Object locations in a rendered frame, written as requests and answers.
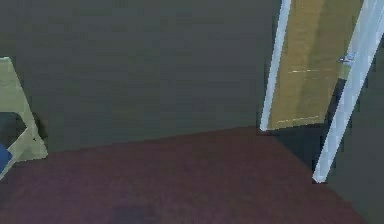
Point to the tan wooden room door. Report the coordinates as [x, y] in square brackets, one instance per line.
[306, 66]

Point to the blue box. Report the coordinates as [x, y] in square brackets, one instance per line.
[3, 158]

